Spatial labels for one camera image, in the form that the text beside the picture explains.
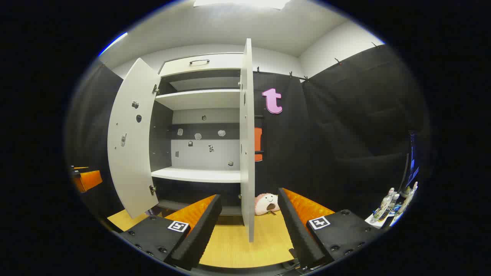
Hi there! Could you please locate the black cabinet door handle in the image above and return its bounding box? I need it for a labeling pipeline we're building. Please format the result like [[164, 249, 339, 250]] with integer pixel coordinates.
[[254, 114, 266, 156]]

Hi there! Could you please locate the white cabinet door with stickers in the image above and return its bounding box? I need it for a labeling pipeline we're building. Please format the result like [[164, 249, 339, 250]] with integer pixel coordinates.
[[107, 57, 161, 219]]

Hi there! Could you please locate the white cabinet with shelves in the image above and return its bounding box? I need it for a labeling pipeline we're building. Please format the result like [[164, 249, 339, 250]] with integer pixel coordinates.
[[148, 52, 254, 217]]

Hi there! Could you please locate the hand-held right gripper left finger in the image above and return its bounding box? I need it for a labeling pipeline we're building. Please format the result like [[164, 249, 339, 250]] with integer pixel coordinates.
[[119, 194, 223, 271]]

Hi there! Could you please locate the ceiling light panel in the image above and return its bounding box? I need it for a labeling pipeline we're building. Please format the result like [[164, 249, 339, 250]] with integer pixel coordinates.
[[193, 0, 291, 10]]

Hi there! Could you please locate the white pink smiling plush toy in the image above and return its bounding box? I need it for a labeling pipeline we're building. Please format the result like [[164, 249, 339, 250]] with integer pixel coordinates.
[[254, 193, 280, 216]]

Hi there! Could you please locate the black backdrop cloth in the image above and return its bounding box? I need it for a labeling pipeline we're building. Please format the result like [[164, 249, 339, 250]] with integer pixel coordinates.
[[65, 44, 432, 230]]

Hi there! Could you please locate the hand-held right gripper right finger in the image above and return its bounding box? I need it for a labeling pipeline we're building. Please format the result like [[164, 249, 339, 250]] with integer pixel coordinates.
[[277, 187, 384, 271]]

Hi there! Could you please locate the white cabinet door cat sticker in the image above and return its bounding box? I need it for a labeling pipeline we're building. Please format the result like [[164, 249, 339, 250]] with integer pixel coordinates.
[[239, 38, 256, 243]]

